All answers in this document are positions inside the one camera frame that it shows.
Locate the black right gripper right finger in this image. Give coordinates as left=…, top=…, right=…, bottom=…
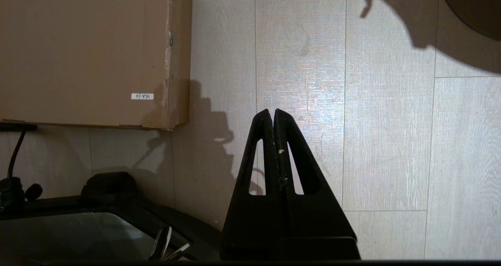
left=274, top=109, right=355, bottom=240

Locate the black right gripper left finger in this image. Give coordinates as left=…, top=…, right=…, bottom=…
left=221, top=109, right=287, bottom=240

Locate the brown cardboard shoe box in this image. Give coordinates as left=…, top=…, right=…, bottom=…
left=0, top=0, right=193, bottom=131

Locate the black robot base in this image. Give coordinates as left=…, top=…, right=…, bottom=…
left=0, top=172, right=224, bottom=261

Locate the round brown floor base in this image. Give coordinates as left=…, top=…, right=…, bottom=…
left=438, top=0, right=501, bottom=41

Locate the black corrugated cable white tape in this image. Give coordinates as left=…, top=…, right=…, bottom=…
left=0, top=123, right=38, bottom=180

